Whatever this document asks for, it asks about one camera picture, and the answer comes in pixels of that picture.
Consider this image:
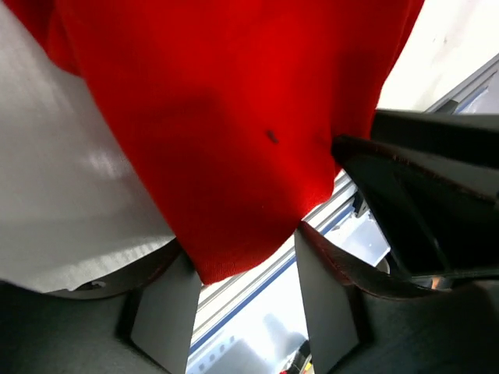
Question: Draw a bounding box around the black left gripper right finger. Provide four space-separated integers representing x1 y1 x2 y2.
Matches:
297 236 498 373

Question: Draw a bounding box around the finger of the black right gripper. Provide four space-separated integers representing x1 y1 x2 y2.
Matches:
332 136 498 278
371 110 498 168

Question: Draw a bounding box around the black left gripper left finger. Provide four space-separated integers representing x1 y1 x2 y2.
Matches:
1 241 201 373

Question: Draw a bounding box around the red t shirt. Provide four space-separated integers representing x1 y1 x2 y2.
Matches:
7 1 423 284

